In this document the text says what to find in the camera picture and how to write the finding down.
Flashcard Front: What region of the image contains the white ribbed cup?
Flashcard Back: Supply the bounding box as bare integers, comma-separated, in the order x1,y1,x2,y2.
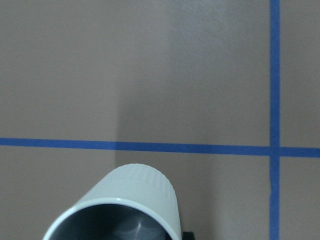
43,163,183,240

